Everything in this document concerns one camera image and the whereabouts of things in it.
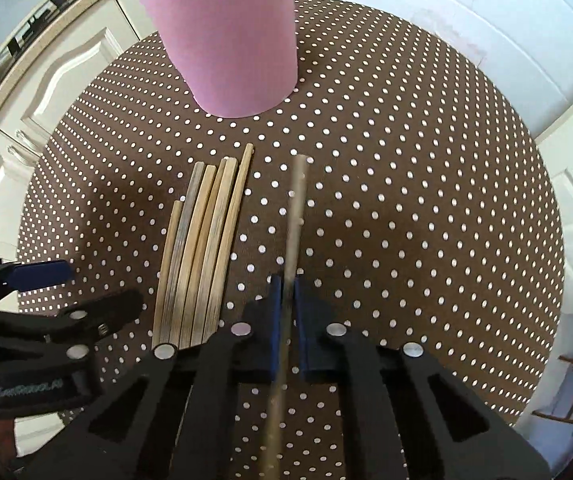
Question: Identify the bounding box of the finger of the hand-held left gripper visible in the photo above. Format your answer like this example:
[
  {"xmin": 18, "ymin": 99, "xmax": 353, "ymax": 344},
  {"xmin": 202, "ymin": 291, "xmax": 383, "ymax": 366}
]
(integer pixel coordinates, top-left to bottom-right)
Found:
[
  {"xmin": 0, "ymin": 259, "xmax": 73, "ymax": 306},
  {"xmin": 0, "ymin": 290, "xmax": 143, "ymax": 376}
]

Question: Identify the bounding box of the pink cup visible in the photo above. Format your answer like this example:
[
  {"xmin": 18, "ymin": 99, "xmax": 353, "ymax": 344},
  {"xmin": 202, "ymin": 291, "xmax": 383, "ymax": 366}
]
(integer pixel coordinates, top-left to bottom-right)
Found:
[{"xmin": 131, "ymin": 0, "xmax": 299, "ymax": 120}]

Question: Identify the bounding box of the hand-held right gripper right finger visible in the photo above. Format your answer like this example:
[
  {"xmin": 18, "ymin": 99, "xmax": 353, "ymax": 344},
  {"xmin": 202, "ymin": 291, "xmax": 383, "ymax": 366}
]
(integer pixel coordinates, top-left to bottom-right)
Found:
[{"xmin": 293, "ymin": 280, "xmax": 552, "ymax": 480}]

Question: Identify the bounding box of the cream kitchen cabinet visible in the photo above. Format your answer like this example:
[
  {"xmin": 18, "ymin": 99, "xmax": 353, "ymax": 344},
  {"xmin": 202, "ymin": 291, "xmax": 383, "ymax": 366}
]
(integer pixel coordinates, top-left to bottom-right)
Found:
[{"xmin": 0, "ymin": 0, "xmax": 167, "ymax": 271}]

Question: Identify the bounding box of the wooden frame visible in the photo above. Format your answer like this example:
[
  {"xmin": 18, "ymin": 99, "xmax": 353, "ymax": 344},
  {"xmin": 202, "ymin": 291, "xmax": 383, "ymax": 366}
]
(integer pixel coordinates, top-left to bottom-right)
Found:
[{"xmin": 533, "ymin": 354, "xmax": 573, "ymax": 428}]

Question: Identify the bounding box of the beige countertop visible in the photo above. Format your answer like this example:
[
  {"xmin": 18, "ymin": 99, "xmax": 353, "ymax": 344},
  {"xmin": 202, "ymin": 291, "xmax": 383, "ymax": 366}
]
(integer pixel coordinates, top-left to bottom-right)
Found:
[{"xmin": 0, "ymin": 0, "xmax": 177, "ymax": 171}]

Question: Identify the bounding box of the brown polka dot tablecloth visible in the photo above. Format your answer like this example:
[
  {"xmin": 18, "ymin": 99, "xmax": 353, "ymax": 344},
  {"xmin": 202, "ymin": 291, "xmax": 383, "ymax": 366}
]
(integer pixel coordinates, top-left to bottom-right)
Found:
[{"xmin": 16, "ymin": 0, "xmax": 567, "ymax": 480}]

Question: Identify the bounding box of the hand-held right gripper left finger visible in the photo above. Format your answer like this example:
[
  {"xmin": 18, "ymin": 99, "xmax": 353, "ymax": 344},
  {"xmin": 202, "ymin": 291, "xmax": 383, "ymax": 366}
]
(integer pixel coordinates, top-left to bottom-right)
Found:
[{"xmin": 14, "ymin": 275, "xmax": 284, "ymax": 480}]

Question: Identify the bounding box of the bamboo chopstick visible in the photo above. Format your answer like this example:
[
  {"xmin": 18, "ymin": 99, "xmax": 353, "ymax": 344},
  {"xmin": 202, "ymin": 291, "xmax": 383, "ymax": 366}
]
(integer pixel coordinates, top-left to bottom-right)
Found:
[{"xmin": 261, "ymin": 154, "xmax": 309, "ymax": 480}]

